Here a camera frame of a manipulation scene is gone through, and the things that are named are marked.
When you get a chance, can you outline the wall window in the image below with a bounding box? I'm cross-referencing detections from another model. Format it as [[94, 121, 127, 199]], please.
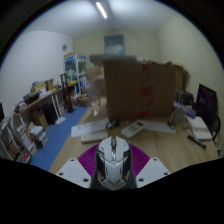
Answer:
[[103, 33, 126, 55]]

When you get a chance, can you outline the white remote control with buttons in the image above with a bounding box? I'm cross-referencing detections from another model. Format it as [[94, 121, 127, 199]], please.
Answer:
[[120, 119, 147, 139]]

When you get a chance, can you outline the long ceiling light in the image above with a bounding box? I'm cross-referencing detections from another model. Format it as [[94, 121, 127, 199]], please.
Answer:
[[95, 1, 109, 20]]

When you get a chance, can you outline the blue and white cabinet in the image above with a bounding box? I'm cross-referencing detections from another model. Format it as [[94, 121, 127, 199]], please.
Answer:
[[63, 54, 88, 98]]

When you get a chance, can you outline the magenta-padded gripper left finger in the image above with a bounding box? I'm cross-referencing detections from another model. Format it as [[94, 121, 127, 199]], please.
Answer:
[[55, 143, 101, 190]]

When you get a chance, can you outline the black office chair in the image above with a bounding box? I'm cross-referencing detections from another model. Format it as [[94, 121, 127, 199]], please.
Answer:
[[211, 114, 222, 143]]

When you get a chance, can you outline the large brown cardboard box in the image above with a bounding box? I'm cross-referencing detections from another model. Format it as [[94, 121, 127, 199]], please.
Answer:
[[103, 59, 178, 122]]

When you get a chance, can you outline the white and grey computer mouse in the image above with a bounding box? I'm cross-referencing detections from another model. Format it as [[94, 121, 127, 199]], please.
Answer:
[[95, 135, 132, 188]]

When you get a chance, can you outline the black monitor screen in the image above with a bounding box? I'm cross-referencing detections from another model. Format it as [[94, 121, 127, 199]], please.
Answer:
[[195, 83, 219, 128]]

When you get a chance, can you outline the cluttered wooden side desk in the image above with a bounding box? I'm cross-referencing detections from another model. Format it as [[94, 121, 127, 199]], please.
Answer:
[[13, 78, 79, 127]]

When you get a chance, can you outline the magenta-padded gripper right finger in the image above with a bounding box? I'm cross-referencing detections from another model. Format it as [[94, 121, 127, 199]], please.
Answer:
[[128, 143, 172, 190]]

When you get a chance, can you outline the blue floor mat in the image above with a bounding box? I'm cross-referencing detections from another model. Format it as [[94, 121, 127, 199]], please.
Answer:
[[29, 105, 91, 172]]

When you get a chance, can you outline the low shelf unit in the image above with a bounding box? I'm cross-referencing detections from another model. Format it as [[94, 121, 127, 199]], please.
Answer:
[[0, 114, 34, 164]]

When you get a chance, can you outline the white flat rectangular device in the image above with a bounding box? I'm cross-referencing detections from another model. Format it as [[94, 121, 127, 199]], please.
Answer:
[[80, 131, 109, 144]]

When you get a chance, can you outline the clear plastic bottle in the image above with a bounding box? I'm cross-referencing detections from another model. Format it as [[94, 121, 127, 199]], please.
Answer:
[[89, 79, 103, 117]]

